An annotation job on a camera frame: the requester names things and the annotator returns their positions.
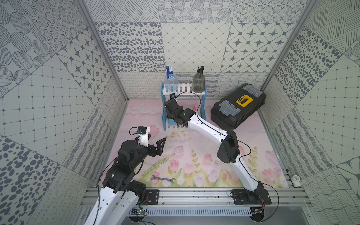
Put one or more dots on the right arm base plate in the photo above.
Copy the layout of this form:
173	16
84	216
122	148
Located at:
245	197

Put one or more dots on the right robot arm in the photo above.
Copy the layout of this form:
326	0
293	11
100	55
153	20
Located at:
228	152

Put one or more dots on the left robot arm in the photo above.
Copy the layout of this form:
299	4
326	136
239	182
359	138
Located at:
120	193

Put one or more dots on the aluminium rail frame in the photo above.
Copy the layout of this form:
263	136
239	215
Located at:
181	197

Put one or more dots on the smoky grey spray bottle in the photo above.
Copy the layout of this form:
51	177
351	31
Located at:
198	85

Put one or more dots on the right circuit board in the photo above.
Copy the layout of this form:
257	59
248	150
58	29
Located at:
257	214

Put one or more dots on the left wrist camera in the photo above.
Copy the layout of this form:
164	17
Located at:
143	135

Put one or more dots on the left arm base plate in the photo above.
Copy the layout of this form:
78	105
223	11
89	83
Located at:
149	197

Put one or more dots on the circuit board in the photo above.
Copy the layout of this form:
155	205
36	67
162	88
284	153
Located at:
139	212
257	214

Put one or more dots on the teal spray bottle pink nozzle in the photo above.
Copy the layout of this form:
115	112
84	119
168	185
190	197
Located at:
171	122

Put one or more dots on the clear spray bottle blue nozzle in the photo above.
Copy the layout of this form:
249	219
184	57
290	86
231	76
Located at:
171	82

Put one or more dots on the blue and white slatted shelf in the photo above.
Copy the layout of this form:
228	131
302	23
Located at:
186	98

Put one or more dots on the left circuit board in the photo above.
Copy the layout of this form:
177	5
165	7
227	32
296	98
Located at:
139	212

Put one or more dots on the black toolbox yellow latch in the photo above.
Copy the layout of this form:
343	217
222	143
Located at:
233	109

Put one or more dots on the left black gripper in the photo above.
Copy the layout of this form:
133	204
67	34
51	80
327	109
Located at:
152	149

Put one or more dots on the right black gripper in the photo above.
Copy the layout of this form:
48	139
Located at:
169	115

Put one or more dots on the white pipe fitting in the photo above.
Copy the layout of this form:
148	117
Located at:
296	181

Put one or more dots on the silver open-end wrench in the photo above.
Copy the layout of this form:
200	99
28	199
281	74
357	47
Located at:
171	180

